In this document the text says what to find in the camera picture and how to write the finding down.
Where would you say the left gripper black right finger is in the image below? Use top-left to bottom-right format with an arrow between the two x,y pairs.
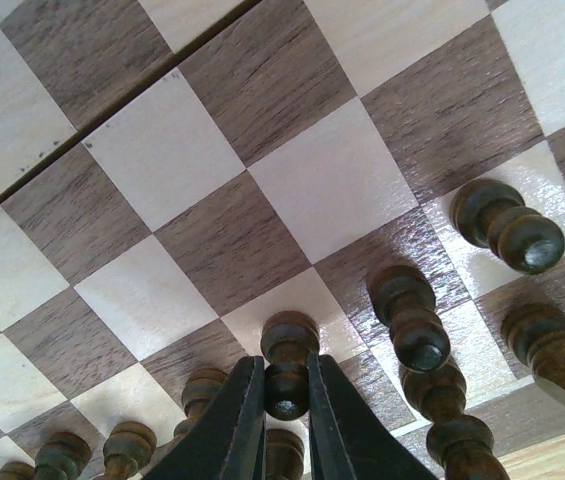
307,354 -> 435,480

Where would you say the dark pawn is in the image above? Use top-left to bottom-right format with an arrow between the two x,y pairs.
450,179 -> 565,275

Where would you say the dark rook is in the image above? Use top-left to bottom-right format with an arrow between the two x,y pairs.
0,461 -> 35,480

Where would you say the dark chess piece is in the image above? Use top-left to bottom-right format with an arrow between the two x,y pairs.
501,303 -> 565,406
401,359 -> 513,480
366,264 -> 452,374
34,432 -> 92,480
260,310 -> 320,421
265,429 -> 304,480
169,368 -> 227,450

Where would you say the wooden chess board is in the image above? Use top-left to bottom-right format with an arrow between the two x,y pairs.
0,1 -> 565,479

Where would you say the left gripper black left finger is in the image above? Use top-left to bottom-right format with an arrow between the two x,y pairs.
145,356 -> 266,480

